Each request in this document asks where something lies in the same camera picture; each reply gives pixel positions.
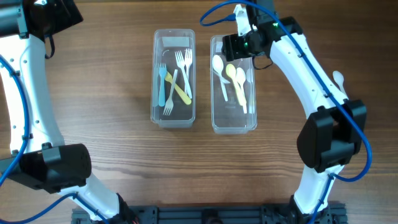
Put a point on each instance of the clear plastic container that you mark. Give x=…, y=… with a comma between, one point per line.
x=166, y=43
x=228, y=116

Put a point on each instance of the yellow plastic fork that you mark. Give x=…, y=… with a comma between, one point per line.
x=185, y=98

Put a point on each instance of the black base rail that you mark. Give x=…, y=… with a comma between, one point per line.
x=268, y=213

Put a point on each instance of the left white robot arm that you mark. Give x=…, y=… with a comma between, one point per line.
x=40, y=159

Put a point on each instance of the thin white plastic fork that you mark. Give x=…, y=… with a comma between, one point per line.
x=169, y=103

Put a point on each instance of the left clear plastic container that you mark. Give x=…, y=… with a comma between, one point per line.
x=166, y=43

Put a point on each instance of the right clear plastic container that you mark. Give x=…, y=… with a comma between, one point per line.
x=228, y=116

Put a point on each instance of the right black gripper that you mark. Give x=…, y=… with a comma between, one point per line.
x=230, y=47

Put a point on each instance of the white plastic spoon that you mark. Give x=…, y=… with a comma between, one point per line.
x=218, y=65
x=339, y=80
x=222, y=79
x=241, y=78

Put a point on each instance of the curved white plastic fork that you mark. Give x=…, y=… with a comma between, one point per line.
x=188, y=62

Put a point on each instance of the wide white plastic fork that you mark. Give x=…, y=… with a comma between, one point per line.
x=162, y=74

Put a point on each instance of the yellow plastic spoon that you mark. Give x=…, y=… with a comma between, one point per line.
x=231, y=72

